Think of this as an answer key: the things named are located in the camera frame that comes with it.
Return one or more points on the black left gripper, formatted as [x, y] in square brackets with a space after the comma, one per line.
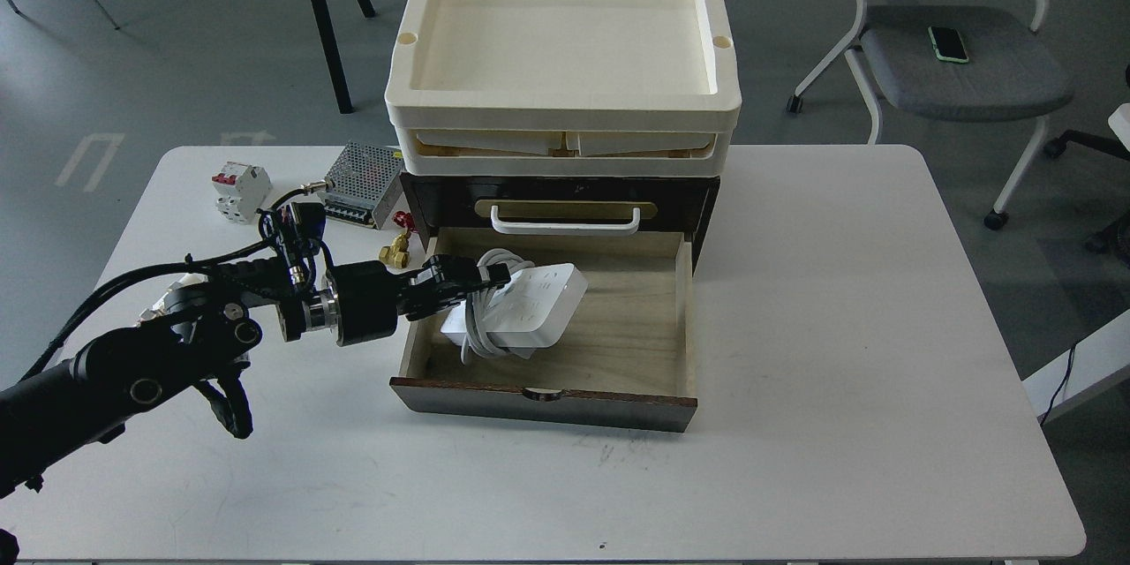
[369, 299]

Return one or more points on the white power strip with cable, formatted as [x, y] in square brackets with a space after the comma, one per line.
[528, 313]

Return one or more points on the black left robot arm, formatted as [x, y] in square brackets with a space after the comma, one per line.
[201, 337]

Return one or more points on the metal mesh power supply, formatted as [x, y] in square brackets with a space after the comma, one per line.
[364, 185]

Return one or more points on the cream lower plastic tray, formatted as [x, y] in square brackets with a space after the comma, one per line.
[455, 153]

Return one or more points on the cream plastic tray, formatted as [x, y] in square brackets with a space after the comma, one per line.
[565, 66]
[455, 153]

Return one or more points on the open wooden drawer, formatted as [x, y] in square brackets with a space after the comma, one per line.
[623, 359]

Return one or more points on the white red circuit breaker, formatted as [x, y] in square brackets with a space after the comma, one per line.
[241, 189]

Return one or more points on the silver white pipe fitting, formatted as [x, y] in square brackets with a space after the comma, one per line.
[161, 306]

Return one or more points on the green cased smartphone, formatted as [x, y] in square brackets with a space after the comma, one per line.
[948, 45]

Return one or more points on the grey office chair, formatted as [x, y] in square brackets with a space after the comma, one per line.
[1012, 76]

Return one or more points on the white side table edge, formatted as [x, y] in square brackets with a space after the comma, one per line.
[1095, 363]

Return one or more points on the brass valve red handle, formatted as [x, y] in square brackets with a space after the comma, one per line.
[397, 254]

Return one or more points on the white drawer handle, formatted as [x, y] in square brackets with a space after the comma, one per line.
[583, 229]

